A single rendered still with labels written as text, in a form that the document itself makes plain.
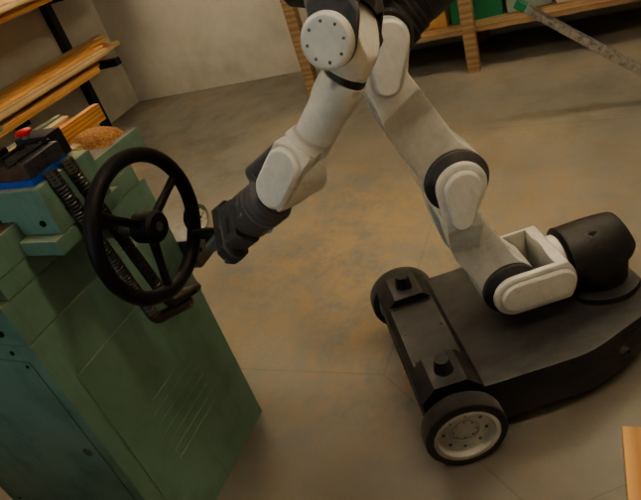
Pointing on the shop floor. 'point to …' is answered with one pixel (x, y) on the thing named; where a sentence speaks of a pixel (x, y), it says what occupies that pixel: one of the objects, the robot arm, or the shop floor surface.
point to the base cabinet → (118, 401)
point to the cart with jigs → (638, 462)
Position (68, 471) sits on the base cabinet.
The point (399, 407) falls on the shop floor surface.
